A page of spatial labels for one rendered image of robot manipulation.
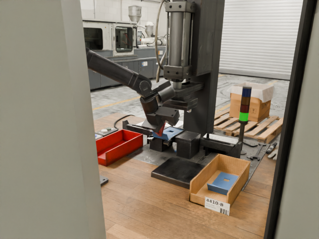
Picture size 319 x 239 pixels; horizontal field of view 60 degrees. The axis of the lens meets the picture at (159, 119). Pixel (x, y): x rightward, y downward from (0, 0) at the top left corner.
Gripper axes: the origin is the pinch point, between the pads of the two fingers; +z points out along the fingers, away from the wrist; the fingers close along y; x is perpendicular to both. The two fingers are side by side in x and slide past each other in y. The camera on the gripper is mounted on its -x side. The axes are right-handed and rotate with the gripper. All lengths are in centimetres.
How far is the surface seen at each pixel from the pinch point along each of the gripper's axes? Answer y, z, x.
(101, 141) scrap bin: -10.3, 1.0, 24.1
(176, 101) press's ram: 11.5, -8.4, -3.8
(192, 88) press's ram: 23.1, -6.2, -5.3
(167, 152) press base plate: 0.4, 12.5, -0.3
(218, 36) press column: 52, -15, -8
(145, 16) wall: 806, 344, 594
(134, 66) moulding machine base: 449, 316, 414
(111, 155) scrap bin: -16.8, -1.7, 12.6
